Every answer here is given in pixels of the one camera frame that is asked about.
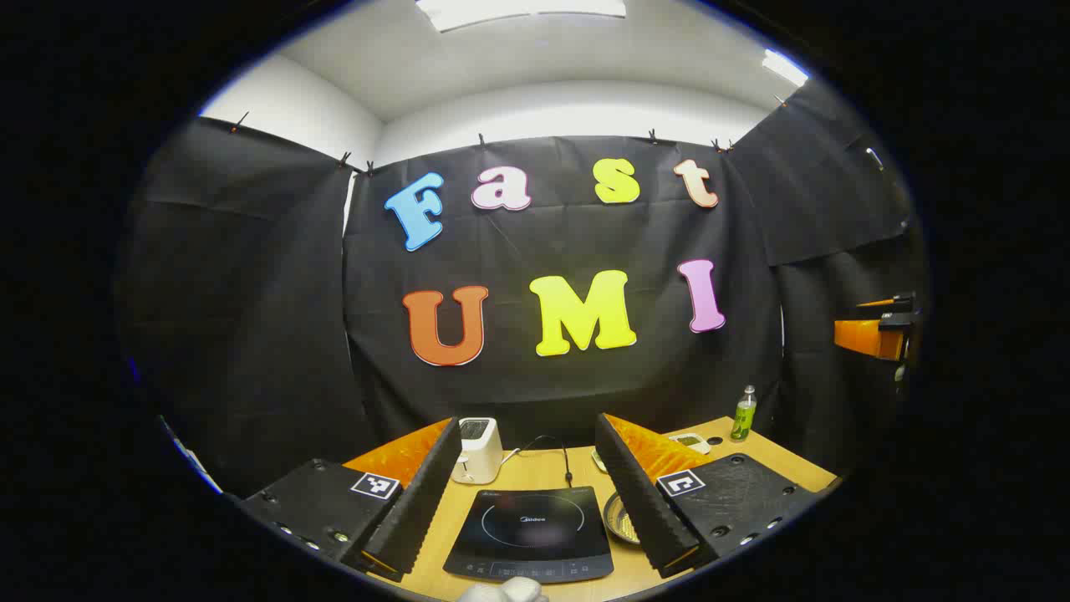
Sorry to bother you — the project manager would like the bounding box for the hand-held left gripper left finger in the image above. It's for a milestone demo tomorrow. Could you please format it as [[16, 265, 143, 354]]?
[[238, 416, 463, 584]]

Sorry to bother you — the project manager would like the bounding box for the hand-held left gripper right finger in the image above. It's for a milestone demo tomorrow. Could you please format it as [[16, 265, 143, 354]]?
[[594, 412, 824, 579]]

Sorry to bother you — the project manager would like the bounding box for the stainless steel pot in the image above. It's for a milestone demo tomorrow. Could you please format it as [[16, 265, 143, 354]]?
[[604, 492, 642, 546]]

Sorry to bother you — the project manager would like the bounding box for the black induction cooktop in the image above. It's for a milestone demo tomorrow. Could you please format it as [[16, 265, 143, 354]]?
[[443, 487, 615, 584]]

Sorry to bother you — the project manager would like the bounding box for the white toaster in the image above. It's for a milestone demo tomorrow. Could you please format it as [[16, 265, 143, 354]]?
[[451, 417, 504, 485]]

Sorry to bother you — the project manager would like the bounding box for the green label drink bottle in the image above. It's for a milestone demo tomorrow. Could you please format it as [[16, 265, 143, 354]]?
[[730, 385, 758, 442]]

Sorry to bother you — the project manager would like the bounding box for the black backdrop cloth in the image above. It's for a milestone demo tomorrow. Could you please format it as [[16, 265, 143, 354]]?
[[117, 79, 929, 498]]

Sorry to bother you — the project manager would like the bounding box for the small ceiling light panel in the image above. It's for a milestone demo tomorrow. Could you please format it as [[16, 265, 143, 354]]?
[[761, 48, 810, 88]]

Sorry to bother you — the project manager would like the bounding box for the black power cable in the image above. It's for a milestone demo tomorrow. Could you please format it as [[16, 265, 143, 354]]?
[[520, 435, 574, 488]]

